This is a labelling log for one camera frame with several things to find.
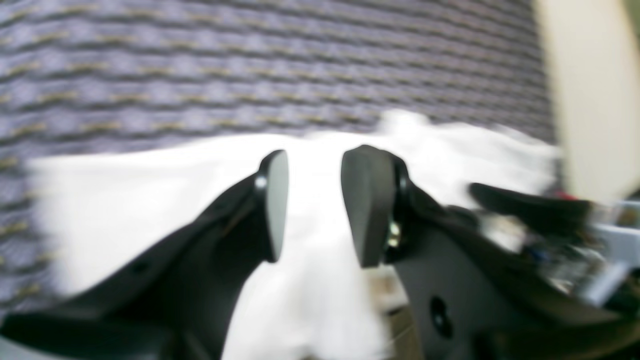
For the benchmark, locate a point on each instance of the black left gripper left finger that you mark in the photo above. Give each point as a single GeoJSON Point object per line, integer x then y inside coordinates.
{"type": "Point", "coordinates": [274, 185]}

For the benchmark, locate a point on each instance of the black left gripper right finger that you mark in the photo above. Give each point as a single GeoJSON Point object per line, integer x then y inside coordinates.
{"type": "Point", "coordinates": [375, 185]}

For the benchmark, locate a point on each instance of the white T-shirt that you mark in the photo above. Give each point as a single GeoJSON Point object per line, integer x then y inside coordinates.
{"type": "Point", "coordinates": [100, 210]}

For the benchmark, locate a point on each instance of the fan-patterned grey table cloth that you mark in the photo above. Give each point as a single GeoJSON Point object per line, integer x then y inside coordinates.
{"type": "Point", "coordinates": [93, 76]}

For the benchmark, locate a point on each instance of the grey plastic bin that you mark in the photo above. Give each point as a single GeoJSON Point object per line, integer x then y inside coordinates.
{"type": "Point", "coordinates": [591, 58]}

